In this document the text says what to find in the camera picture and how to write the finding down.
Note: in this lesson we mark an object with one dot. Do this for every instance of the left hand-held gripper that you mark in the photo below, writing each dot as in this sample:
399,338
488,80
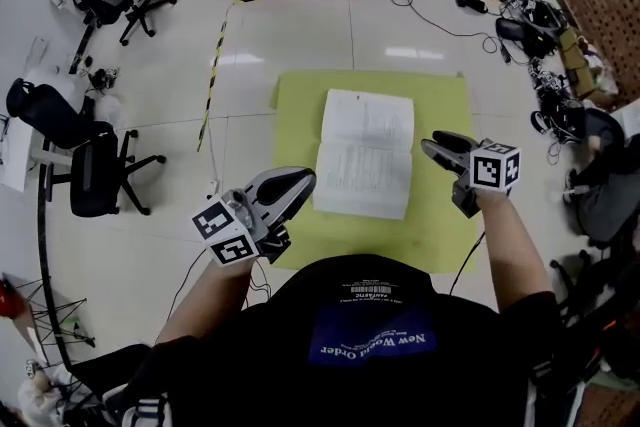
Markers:
235,227

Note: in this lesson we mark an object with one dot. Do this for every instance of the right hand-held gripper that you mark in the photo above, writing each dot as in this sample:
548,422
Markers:
495,167

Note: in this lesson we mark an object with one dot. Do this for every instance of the person's left forearm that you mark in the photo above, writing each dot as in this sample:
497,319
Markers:
210,300

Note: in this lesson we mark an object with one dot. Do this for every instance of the person's right forearm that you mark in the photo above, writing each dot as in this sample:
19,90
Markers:
512,255

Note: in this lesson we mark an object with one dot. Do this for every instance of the white power adapter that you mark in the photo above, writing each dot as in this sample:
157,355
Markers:
213,186

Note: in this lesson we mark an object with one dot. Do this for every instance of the green paper mat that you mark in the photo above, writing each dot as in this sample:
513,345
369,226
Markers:
295,115

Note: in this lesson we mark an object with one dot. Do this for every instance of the black bag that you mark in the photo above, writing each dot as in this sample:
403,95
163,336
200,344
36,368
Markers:
525,32

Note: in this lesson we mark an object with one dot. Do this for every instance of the yellow black hazard tape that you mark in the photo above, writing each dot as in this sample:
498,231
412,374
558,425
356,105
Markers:
212,80

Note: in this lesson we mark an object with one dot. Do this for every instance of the small black device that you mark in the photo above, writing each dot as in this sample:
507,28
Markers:
471,1

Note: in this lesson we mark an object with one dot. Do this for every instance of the brown cardboard box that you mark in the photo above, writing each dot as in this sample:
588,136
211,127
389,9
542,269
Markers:
575,60

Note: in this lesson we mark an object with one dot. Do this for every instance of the person's black shirt torso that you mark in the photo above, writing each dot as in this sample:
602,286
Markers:
360,355

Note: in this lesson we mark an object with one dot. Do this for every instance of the black chair base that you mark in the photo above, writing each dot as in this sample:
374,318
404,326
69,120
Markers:
582,285

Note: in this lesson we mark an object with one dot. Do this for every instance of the black office chair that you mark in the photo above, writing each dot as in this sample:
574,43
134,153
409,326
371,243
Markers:
92,165

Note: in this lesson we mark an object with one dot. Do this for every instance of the small electronic device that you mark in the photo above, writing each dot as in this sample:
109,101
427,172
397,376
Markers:
104,77

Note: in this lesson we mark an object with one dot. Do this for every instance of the red object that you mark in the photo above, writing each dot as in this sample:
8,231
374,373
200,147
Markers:
6,299

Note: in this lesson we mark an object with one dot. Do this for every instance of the white plastic bag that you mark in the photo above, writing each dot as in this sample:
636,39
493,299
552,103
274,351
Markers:
40,395

